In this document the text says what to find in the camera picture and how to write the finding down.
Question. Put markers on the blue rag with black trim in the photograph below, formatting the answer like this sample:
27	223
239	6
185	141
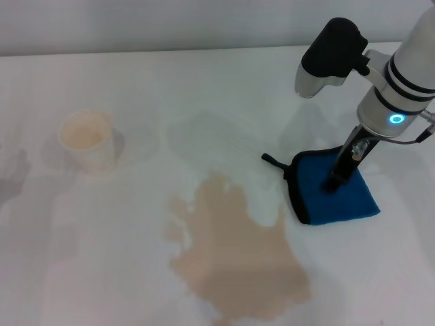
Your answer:
340	207

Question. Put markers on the clear plug connector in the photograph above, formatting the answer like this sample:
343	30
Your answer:
359	149

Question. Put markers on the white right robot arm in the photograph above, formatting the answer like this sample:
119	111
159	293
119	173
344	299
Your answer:
404	88

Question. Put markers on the white paper cup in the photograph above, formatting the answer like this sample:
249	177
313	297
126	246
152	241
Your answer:
88	146

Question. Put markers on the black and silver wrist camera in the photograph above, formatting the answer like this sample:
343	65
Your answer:
333	51

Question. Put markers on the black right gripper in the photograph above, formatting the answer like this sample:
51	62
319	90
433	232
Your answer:
350	166

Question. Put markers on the brown liquid spill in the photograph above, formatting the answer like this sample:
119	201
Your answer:
238	265

